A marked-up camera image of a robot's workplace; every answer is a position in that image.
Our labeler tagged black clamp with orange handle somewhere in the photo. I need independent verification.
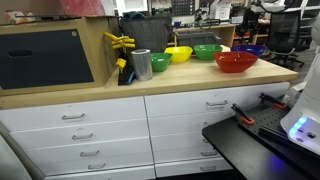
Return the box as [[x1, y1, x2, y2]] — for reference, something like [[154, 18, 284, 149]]
[[258, 92, 288, 111], [230, 102, 256, 127]]

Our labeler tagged white framed board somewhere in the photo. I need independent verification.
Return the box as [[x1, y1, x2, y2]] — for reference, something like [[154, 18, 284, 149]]
[[114, 0, 149, 17]]

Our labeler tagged grey curved object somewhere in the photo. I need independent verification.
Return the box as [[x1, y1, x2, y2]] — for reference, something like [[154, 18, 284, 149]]
[[0, 119, 46, 180]]

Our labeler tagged green plastic bowl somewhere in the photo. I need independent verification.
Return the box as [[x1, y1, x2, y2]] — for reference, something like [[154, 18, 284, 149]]
[[149, 52, 173, 73], [193, 44, 224, 62]]

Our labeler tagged yellow T-handle hex key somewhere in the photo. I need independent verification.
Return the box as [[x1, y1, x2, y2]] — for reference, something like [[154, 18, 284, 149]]
[[103, 31, 136, 44], [115, 57, 128, 73], [111, 41, 137, 50]]

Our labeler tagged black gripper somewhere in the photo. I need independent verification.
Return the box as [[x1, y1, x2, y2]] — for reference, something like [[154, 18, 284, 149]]
[[240, 9, 264, 34]]

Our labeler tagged black tool holder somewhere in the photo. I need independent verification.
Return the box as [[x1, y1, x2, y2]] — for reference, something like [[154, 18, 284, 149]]
[[117, 64, 136, 86]]

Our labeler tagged yellow plastic bowl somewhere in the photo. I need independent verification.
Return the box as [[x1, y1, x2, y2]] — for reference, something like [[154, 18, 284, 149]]
[[164, 45, 194, 64]]

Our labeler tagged white cardboard box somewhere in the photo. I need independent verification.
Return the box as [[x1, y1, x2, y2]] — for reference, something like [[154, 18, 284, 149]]
[[209, 0, 233, 20]]

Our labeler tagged black perforated board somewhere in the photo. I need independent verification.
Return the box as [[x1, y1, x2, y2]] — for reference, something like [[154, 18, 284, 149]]
[[238, 101, 320, 151]]

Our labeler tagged black grid panel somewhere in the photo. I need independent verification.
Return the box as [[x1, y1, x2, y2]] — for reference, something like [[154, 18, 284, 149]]
[[170, 0, 197, 17]]

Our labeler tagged silver metal cylinder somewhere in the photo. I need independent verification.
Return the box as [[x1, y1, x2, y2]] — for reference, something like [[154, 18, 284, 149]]
[[130, 48, 154, 82]]

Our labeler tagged wooden box with dark panel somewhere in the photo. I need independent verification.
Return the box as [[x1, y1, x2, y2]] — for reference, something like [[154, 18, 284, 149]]
[[0, 14, 121, 98]]

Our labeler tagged white drawer cabinet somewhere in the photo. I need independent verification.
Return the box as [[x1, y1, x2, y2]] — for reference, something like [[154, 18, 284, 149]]
[[0, 81, 291, 180]]

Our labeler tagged black office chair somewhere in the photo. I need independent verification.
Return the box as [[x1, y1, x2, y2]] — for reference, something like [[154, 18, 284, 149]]
[[266, 9, 306, 71], [298, 19, 318, 53]]

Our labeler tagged black robot table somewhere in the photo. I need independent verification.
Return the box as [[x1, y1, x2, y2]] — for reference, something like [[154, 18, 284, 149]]
[[201, 114, 320, 180]]

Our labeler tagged silver drawer handle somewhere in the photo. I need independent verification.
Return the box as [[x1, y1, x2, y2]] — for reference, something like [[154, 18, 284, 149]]
[[71, 132, 94, 141], [87, 162, 107, 170], [61, 112, 86, 121], [200, 150, 218, 157], [199, 165, 217, 172], [79, 149, 101, 158], [205, 99, 229, 108]]

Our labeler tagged orange white patterned box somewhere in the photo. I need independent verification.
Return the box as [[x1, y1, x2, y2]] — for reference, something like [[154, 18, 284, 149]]
[[4, 9, 36, 24]]

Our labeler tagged dark grey fabric bin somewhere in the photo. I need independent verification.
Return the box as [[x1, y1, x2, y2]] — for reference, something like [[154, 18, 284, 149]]
[[119, 14, 174, 56]]

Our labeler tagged blue plastic bowl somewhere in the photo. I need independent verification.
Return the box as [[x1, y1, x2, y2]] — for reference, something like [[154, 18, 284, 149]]
[[230, 44, 268, 58]]

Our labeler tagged red plastic bowl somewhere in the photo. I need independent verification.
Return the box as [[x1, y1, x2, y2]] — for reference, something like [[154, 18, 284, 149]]
[[213, 50, 259, 74]]

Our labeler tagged grey plastic bin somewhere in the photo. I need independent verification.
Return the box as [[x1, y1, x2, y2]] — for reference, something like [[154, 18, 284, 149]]
[[174, 30, 222, 48]]

